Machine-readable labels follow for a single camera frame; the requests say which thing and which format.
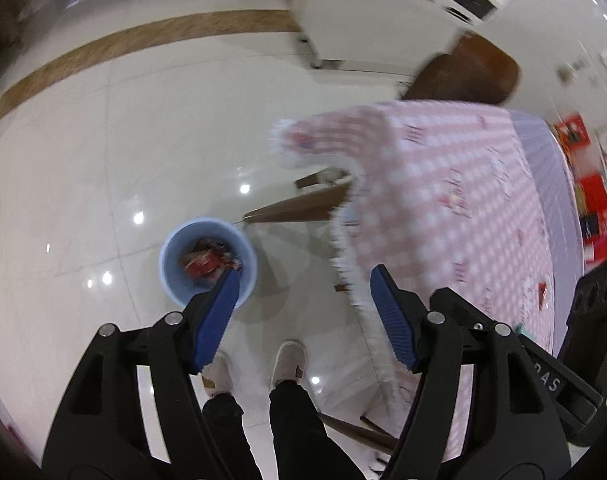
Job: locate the black box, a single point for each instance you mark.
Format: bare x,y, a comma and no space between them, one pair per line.
591,225

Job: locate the white slipper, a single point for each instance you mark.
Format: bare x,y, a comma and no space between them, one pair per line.
221,372
289,360

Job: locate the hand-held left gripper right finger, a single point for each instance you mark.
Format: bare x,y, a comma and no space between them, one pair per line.
391,315

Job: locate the white right slipper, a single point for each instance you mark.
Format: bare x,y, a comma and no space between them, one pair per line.
289,360

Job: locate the white cabinet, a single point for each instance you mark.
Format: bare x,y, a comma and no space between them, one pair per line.
358,10

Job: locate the red gift bags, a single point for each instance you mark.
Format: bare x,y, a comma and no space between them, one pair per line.
603,195

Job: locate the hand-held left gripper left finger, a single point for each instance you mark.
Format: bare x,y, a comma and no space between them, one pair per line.
216,315

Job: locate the pink checkered tablecloth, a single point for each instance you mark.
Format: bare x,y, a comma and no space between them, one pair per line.
433,210

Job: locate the teal packet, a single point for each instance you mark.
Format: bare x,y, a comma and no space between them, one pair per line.
521,328

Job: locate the purple grid table mat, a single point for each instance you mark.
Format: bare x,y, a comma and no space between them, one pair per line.
548,170

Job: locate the white left slipper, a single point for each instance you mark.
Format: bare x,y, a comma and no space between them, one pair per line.
221,372

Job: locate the light blue plastic bucket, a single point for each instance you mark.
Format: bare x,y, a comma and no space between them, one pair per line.
176,280

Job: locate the brown wooden chair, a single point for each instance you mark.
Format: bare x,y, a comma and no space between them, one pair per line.
468,75

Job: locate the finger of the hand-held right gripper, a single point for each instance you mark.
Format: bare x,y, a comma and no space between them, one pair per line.
458,312

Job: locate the brown wooden table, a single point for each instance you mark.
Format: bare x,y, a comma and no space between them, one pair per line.
293,210

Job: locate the red gift box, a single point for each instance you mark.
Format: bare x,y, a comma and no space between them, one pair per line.
571,130

